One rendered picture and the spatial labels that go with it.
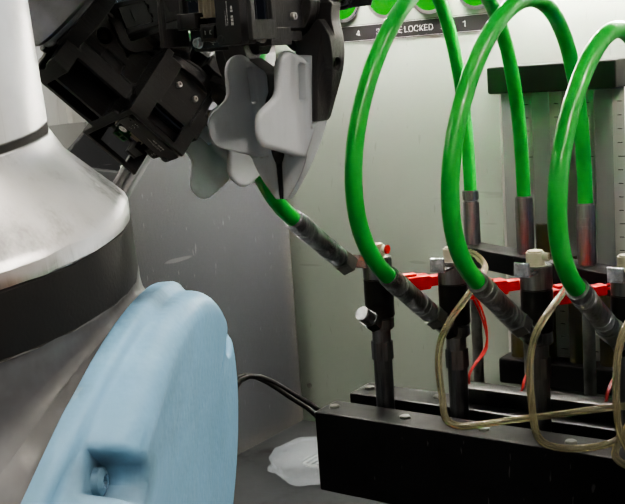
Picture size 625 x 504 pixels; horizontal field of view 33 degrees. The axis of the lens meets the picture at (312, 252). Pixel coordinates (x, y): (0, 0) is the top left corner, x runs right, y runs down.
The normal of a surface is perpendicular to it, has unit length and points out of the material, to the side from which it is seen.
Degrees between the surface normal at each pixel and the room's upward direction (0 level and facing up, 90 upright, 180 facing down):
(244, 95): 87
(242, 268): 90
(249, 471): 0
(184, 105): 77
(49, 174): 47
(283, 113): 93
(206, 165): 82
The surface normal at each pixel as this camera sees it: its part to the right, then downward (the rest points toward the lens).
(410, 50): -0.57, 0.18
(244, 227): 0.82, 0.04
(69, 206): 0.62, -0.67
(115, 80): 0.64, -0.14
